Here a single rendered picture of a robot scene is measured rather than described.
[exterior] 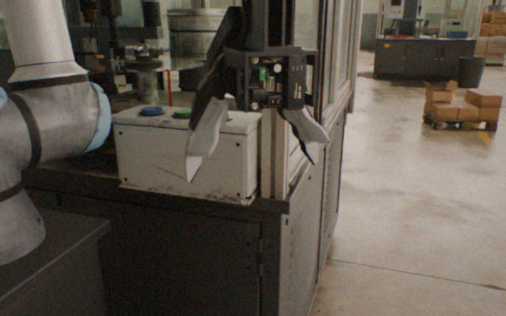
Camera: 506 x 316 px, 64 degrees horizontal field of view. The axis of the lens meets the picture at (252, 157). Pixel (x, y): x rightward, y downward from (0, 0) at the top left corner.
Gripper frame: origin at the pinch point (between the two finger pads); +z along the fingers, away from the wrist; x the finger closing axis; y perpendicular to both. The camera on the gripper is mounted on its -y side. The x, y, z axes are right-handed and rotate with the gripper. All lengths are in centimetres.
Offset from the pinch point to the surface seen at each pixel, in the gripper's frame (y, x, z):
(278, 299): -25, 16, 41
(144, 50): -78, -2, -8
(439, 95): -275, 311, 59
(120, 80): -104, -7, 4
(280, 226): -25.1, 15.8, 23.0
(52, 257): -17.5, -24.1, 16.2
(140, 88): -77, -4, 2
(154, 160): -35.2, -6.5, 9.6
